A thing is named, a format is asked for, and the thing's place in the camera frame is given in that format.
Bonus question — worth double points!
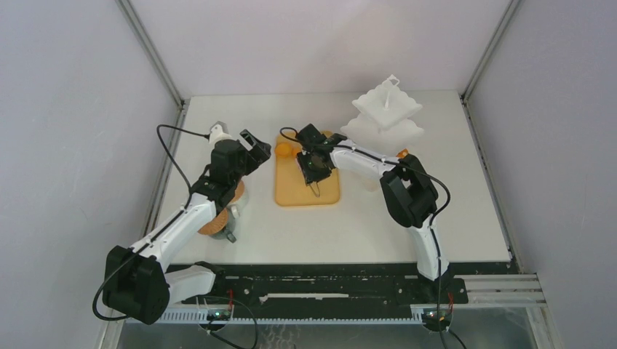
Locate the orange round tart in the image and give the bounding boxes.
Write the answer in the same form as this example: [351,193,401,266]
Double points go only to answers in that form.
[275,143,297,159]

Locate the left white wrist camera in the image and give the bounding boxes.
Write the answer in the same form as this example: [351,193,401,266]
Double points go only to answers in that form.
[208,121,232,145]

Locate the black camera cable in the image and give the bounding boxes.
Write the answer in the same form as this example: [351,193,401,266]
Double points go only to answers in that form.
[279,127,453,349]
[91,124,213,322]

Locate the grey mug with rattan lid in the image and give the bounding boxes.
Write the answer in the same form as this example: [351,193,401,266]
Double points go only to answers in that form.
[198,209,236,244]

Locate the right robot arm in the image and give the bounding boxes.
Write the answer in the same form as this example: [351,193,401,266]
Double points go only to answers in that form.
[289,124,450,302]

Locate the yellow serving tray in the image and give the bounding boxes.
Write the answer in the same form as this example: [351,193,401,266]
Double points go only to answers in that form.
[274,135,341,207]

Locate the white three tier stand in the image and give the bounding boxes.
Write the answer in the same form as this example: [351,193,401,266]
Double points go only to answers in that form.
[341,75,425,157]

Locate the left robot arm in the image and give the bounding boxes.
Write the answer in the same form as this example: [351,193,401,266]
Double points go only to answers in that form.
[92,124,271,324]

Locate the right black camera cable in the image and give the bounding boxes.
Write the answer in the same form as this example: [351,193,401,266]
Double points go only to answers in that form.
[279,127,453,349]

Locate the pink handled metal tongs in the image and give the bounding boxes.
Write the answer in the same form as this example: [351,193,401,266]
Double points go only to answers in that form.
[307,181,321,198]

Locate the left black camera cable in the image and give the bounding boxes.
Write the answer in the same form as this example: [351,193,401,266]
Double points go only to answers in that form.
[91,124,213,322]

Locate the orange glazed donut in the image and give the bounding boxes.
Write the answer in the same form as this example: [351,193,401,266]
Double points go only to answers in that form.
[397,148,409,159]

